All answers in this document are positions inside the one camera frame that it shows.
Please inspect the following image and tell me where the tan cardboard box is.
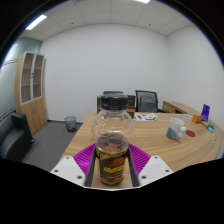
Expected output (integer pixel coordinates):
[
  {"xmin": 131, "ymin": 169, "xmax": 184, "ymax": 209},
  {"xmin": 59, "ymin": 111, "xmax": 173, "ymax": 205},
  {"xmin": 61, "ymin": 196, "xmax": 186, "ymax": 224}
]
[{"xmin": 126, "ymin": 107, "xmax": 137, "ymax": 119}]

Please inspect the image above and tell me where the clear black-capped drink bottle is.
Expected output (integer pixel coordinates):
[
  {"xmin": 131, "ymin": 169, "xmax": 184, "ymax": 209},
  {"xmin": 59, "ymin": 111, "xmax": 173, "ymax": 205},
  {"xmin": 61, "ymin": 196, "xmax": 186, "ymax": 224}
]
[{"xmin": 91, "ymin": 93, "xmax": 135, "ymax": 187}]

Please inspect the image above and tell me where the small tan box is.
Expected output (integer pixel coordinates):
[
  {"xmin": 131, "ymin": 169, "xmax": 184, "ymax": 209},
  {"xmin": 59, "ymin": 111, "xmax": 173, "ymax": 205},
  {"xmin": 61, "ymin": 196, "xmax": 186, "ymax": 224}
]
[{"xmin": 199, "ymin": 119, "xmax": 210, "ymax": 129}]

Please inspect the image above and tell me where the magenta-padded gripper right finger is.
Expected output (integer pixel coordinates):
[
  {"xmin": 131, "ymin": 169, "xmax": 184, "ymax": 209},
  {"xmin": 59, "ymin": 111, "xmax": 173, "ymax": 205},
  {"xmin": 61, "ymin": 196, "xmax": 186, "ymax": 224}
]
[{"xmin": 127, "ymin": 143, "xmax": 175, "ymax": 188}]

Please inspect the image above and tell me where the white green purple leaflet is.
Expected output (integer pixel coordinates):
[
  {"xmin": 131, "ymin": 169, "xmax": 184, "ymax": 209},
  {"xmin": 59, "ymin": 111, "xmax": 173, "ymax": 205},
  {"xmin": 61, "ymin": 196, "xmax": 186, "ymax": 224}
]
[{"xmin": 132, "ymin": 112, "xmax": 158, "ymax": 122}]

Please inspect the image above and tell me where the wooden shelf cabinet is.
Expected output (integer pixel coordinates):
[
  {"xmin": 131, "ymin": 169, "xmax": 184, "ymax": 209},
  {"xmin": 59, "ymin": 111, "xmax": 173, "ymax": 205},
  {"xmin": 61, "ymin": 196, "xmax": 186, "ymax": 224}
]
[{"xmin": 14, "ymin": 50, "xmax": 48, "ymax": 135}]

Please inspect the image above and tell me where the orange-brown box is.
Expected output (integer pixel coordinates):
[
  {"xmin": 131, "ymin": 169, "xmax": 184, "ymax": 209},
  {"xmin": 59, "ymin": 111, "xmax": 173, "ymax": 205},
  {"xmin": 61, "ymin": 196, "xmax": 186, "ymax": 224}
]
[{"xmin": 191, "ymin": 113, "xmax": 204, "ymax": 124}]

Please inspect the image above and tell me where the dark mesh waste bin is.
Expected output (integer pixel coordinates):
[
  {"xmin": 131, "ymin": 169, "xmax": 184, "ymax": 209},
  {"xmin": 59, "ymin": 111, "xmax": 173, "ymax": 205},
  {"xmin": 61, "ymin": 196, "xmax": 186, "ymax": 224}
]
[{"xmin": 64, "ymin": 115, "xmax": 78, "ymax": 133}]

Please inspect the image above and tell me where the purple upright package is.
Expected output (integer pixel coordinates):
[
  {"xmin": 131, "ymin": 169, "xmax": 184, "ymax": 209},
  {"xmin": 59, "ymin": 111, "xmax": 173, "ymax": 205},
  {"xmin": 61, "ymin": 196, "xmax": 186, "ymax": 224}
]
[{"xmin": 200, "ymin": 103, "xmax": 212, "ymax": 123}]

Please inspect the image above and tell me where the grey mesh-back office chair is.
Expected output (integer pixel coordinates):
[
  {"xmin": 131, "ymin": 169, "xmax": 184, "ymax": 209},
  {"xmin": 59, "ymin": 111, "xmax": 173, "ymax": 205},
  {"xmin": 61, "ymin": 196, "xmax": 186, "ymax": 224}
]
[{"xmin": 134, "ymin": 89, "xmax": 164, "ymax": 114}]

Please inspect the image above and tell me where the black sofa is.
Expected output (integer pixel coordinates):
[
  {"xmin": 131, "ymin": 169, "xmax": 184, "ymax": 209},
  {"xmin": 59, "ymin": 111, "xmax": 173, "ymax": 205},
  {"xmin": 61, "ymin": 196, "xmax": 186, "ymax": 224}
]
[{"xmin": 0, "ymin": 112, "xmax": 35, "ymax": 160}]

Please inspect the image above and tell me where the white mug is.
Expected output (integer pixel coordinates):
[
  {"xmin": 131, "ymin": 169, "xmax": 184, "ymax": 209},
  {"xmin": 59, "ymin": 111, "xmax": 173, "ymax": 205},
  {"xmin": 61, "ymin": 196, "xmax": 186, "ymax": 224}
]
[{"xmin": 165, "ymin": 117, "xmax": 187, "ymax": 141}]

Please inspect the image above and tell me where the small dark brown box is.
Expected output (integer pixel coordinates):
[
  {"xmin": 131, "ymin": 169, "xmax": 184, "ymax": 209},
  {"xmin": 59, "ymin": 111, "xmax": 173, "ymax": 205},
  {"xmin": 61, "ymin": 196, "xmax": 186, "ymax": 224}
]
[{"xmin": 96, "ymin": 95, "xmax": 102, "ymax": 114}]

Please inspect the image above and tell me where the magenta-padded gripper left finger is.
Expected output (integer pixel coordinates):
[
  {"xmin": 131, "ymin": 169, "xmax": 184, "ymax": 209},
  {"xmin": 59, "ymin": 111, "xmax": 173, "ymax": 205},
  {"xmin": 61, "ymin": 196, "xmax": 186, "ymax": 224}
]
[{"xmin": 49, "ymin": 143, "xmax": 98, "ymax": 188}]

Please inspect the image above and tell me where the wooden side desk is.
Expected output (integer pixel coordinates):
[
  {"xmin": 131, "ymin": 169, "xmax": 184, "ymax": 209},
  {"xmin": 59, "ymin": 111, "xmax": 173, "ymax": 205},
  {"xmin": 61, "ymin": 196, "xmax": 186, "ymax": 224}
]
[{"xmin": 161, "ymin": 100, "xmax": 201, "ymax": 116}]

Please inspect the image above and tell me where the large dark brown box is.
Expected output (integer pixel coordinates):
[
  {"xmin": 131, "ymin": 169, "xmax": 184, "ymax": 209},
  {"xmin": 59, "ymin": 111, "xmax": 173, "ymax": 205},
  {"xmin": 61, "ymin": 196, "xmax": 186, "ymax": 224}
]
[{"xmin": 126, "ymin": 94, "xmax": 137, "ymax": 110}]

